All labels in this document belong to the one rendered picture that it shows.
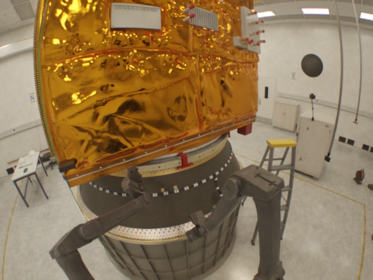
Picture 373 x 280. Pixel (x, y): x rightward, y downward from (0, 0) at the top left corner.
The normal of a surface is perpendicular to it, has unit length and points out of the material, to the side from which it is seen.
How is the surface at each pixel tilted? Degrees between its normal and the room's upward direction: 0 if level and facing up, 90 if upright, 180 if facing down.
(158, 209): 62
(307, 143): 90
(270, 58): 90
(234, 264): 0
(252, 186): 90
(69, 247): 55
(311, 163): 90
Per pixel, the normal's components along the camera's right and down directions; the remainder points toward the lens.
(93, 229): 0.79, -0.59
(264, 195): -0.87, 0.21
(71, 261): 0.89, -0.38
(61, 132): 0.43, 0.53
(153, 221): 0.08, -0.11
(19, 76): 0.63, 0.26
